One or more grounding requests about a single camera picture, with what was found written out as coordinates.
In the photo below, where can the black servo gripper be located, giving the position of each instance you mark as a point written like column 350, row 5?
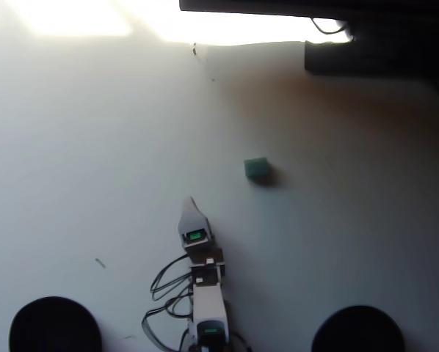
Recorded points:
column 201, row 243

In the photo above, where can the blue cube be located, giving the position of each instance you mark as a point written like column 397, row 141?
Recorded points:
column 257, row 168

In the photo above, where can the black round bowl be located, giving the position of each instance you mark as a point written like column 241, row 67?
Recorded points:
column 54, row 326
column 357, row 331

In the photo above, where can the black monitor edge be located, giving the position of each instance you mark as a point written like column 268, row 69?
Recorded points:
column 278, row 5

